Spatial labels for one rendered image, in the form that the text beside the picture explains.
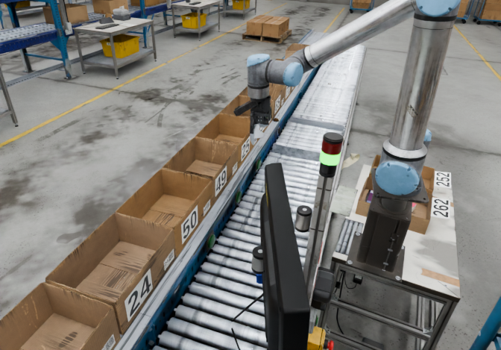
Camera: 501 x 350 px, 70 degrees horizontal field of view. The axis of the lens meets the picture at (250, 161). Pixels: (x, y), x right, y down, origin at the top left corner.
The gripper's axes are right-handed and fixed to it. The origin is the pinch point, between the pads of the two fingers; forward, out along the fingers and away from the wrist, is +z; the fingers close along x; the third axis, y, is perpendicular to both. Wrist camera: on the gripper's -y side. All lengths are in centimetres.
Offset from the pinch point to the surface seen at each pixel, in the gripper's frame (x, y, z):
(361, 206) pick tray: 31, 55, 55
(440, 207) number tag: 35, 97, 53
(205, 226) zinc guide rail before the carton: -17.5, -21.1, 41.7
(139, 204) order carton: -19, -53, 32
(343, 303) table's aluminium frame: -9, 49, 91
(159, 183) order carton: 0, -51, 32
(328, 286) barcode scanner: -56, 38, 24
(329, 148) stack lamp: -60, 33, -32
